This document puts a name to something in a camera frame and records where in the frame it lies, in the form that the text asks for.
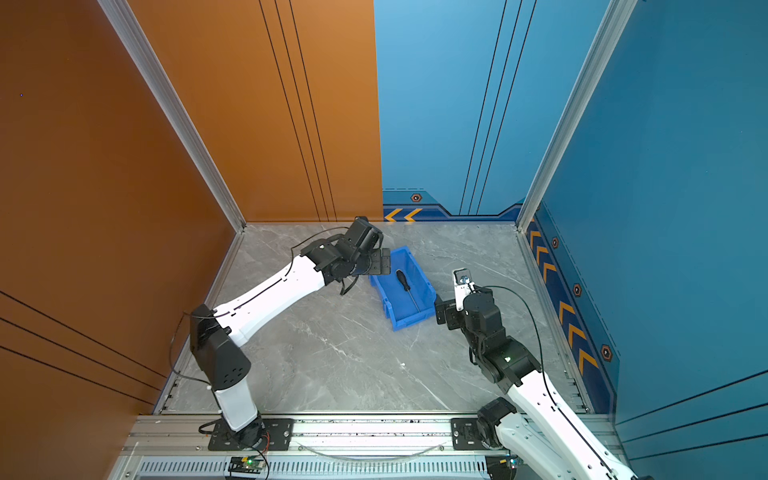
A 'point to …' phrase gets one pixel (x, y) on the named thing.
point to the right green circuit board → (502, 467)
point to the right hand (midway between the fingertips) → (453, 292)
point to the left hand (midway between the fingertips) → (379, 256)
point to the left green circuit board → (246, 464)
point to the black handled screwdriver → (406, 286)
